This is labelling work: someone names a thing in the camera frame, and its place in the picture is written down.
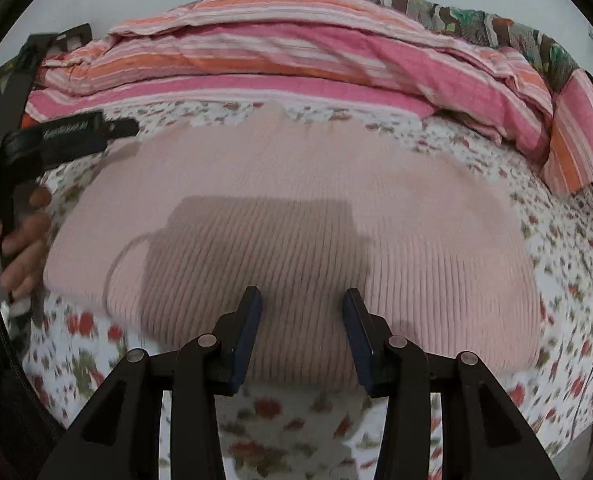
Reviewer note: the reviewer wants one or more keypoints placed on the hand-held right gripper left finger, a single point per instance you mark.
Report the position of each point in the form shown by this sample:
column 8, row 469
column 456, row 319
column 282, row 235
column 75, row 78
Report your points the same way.
column 244, row 355

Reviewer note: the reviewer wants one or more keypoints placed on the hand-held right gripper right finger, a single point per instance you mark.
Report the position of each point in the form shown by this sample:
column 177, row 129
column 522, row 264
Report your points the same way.
column 361, row 355

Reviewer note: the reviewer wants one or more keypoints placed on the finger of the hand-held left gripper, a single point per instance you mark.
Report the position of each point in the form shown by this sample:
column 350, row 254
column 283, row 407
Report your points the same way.
column 19, row 85
column 121, row 128

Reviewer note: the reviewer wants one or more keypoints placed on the pink ribbed sweater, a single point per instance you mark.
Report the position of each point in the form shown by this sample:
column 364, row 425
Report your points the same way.
column 276, row 185

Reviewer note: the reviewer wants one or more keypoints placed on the person's left hand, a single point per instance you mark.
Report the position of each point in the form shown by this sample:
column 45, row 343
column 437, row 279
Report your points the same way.
column 26, row 255

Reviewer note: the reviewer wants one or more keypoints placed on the floral bed sheet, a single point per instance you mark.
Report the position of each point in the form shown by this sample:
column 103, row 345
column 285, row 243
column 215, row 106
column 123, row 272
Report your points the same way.
column 286, row 425

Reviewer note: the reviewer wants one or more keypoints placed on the pink striped quilt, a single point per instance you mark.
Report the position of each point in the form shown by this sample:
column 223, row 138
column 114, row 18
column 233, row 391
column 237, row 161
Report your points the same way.
column 276, row 55

